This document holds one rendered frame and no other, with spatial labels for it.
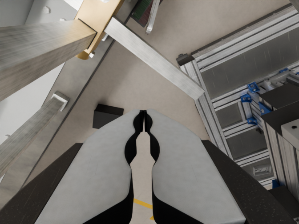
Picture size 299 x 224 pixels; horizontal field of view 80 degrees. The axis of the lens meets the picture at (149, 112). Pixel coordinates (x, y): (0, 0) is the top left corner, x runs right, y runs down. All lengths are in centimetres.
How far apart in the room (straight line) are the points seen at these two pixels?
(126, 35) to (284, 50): 104
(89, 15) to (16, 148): 29
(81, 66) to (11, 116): 40
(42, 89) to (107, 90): 68
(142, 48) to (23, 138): 31
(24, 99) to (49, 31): 57
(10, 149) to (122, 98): 101
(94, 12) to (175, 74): 19
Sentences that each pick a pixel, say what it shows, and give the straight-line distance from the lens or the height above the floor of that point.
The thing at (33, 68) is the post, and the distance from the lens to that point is 19.
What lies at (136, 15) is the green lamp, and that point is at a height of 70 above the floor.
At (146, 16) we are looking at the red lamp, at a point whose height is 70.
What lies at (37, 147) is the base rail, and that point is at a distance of 79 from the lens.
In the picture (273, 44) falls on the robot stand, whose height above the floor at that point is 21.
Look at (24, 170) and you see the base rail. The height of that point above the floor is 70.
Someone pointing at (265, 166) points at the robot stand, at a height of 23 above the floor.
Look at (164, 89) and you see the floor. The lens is 132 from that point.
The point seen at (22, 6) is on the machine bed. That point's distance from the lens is 65.
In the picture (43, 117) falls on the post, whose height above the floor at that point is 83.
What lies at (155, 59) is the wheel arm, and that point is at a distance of 37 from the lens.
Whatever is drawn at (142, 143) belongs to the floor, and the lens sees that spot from 157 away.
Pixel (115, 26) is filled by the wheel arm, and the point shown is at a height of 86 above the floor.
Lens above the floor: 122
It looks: 61 degrees down
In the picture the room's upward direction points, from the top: 178 degrees clockwise
